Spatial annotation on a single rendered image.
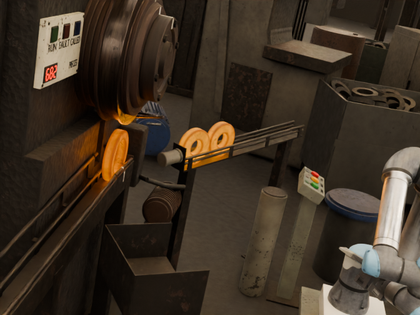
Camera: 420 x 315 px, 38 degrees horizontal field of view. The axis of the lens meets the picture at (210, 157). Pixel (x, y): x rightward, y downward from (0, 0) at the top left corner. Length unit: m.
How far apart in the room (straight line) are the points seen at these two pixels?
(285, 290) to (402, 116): 1.63
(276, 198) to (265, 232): 0.17
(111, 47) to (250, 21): 2.92
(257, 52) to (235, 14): 0.33
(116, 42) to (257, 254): 1.36
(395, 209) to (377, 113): 2.13
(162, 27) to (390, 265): 0.99
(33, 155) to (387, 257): 1.05
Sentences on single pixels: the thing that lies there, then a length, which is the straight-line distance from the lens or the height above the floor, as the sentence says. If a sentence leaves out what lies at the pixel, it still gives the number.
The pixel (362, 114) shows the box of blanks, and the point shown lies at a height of 0.68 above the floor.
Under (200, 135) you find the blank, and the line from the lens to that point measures 2.50.
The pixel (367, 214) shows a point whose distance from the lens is 3.07.
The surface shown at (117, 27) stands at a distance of 1.83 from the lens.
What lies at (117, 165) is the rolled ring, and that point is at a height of 0.70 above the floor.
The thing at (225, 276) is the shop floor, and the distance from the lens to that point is 3.03.
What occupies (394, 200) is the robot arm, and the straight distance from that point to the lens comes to 1.97.
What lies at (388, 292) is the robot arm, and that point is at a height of 0.61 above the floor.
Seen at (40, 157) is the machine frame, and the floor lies 0.87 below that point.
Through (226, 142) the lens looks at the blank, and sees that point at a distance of 2.64.
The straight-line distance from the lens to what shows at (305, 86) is 4.58.
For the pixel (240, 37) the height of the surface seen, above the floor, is 0.89.
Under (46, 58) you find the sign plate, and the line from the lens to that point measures 1.65.
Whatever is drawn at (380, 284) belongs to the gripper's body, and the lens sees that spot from 2.02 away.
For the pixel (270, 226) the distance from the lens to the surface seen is 2.75.
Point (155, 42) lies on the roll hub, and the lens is 1.89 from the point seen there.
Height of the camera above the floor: 1.49
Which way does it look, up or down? 19 degrees down
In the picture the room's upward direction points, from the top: 12 degrees clockwise
